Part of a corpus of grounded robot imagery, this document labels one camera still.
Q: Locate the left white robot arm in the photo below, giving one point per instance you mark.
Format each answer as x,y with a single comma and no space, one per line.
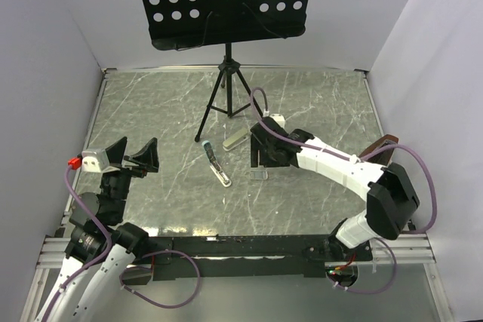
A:
101,244

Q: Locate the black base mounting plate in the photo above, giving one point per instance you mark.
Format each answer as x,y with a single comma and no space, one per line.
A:
240,256

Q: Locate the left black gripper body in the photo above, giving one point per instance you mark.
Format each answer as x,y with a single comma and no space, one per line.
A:
115,184

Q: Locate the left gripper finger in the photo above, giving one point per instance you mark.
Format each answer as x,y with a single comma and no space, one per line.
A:
147,158
115,153

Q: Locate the light blue stapler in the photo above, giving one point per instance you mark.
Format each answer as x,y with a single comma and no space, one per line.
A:
215,165

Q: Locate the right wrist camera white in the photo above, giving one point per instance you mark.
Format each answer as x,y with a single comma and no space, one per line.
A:
278,118

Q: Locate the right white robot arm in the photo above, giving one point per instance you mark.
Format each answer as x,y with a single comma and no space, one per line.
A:
390,199

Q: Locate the aluminium rail frame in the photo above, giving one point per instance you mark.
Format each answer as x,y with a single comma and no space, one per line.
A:
411,246

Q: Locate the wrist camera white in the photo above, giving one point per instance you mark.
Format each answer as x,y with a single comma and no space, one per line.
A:
278,118
91,161

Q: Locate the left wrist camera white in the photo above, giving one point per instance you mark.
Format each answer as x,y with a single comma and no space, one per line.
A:
91,161

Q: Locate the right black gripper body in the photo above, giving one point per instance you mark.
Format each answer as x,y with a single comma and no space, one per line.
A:
267,160

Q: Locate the black perforated music stand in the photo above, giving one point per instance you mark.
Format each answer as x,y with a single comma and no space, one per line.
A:
181,25

